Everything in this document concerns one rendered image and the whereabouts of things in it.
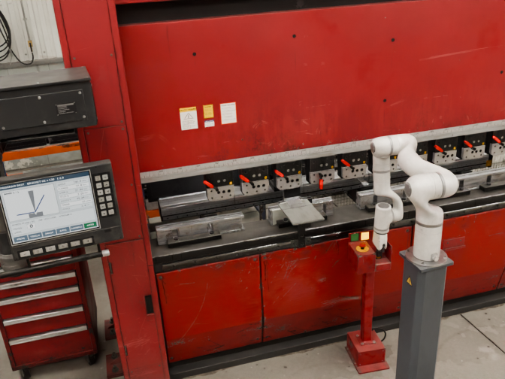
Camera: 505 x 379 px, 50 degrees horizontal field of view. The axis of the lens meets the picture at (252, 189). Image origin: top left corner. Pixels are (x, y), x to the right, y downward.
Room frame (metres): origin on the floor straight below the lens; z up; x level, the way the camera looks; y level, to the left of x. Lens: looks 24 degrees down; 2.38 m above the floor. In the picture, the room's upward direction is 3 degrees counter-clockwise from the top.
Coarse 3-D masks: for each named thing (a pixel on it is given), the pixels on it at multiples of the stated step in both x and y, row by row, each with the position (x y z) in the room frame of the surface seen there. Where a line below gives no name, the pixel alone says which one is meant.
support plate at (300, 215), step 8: (304, 200) 2.88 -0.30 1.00; (280, 208) 2.80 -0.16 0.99; (296, 208) 2.78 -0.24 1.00; (304, 208) 2.77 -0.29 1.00; (312, 208) 2.76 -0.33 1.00; (288, 216) 2.69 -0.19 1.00; (296, 216) 2.68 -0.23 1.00; (304, 216) 2.68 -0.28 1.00; (312, 216) 2.67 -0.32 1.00; (320, 216) 2.67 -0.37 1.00; (296, 224) 2.60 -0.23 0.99
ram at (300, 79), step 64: (448, 0) 3.07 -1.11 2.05; (128, 64) 2.65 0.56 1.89; (192, 64) 2.72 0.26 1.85; (256, 64) 2.80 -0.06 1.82; (320, 64) 2.89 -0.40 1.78; (384, 64) 2.98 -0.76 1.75; (448, 64) 3.08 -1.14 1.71; (256, 128) 2.80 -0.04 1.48; (320, 128) 2.89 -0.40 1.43; (384, 128) 2.98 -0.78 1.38
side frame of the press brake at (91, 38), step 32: (64, 0) 2.39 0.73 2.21; (96, 0) 2.42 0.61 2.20; (64, 32) 2.38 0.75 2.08; (96, 32) 2.42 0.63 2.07; (64, 64) 2.38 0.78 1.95; (96, 64) 2.41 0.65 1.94; (96, 96) 2.41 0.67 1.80; (128, 96) 2.44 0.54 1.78; (96, 128) 2.40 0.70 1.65; (128, 128) 2.43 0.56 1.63; (96, 160) 2.39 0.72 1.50; (128, 160) 2.43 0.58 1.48; (128, 192) 2.42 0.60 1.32; (128, 224) 2.42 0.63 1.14; (128, 256) 2.41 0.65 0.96; (128, 288) 2.40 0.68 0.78; (128, 320) 2.39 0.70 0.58; (160, 320) 2.44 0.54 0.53; (128, 352) 2.39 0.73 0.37; (160, 352) 2.43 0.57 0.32
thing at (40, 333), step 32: (64, 256) 2.68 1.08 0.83; (0, 288) 2.57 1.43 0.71; (32, 288) 2.63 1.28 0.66; (64, 288) 2.66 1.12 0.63; (0, 320) 2.57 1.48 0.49; (32, 320) 2.62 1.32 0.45; (64, 320) 2.66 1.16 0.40; (96, 320) 2.98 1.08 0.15; (32, 352) 2.61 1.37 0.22; (64, 352) 2.65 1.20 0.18; (96, 352) 2.69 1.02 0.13
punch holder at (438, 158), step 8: (456, 136) 3.10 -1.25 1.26; (432, 144) 3.10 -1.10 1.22; (440, 144) 3.08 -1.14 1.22; (448, 144) 3.09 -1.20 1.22; (456, 144) 3.10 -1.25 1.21; (432, 152) 3.10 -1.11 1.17; (440, 152) 3.08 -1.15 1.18; (448, 152) 3.09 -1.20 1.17; (432, 160) 3.08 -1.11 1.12; (440, 160) 3.07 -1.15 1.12; (448, 160) 3.09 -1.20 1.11
